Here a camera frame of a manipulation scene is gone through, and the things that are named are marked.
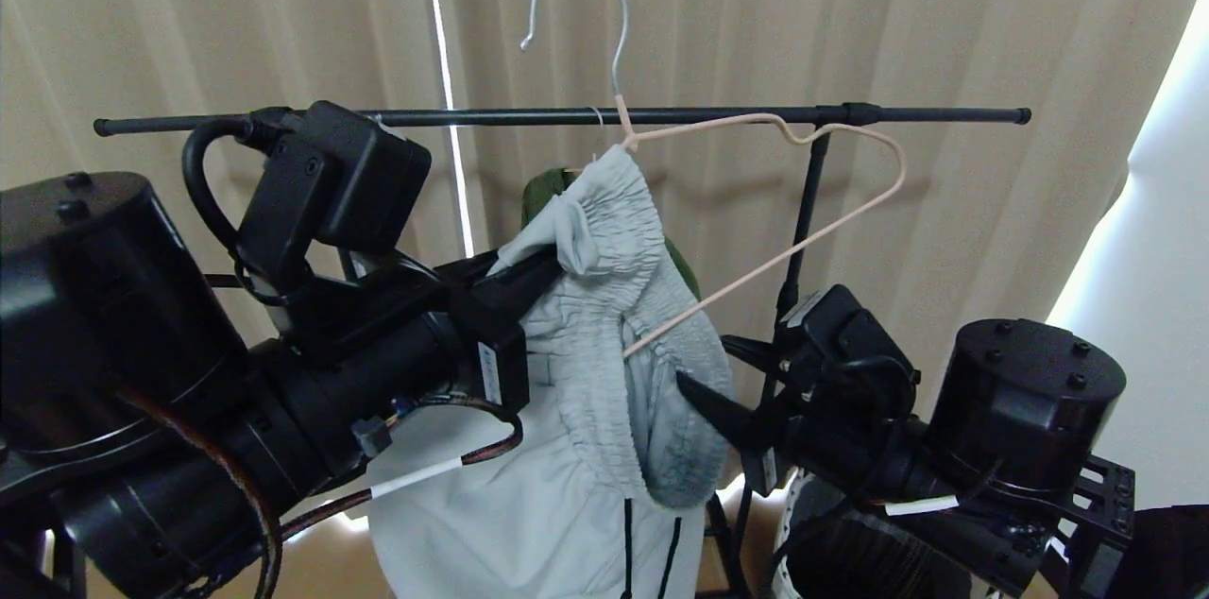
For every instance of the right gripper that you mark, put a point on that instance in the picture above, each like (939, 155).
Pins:
(850, 462)

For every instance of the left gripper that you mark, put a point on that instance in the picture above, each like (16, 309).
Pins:
(312, 410)

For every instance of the pink clothes hanger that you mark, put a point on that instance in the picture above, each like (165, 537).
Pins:
(597, 122)
(756, 268)

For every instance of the pale grey shorts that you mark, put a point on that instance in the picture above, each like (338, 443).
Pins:
(529, 504)

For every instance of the green long-sleeved shirt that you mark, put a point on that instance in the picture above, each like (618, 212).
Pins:
(543, 193)

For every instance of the white laundry basket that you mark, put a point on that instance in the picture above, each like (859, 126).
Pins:
(850, 561)

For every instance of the black clothes rack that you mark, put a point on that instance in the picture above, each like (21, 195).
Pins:
(945, 115)

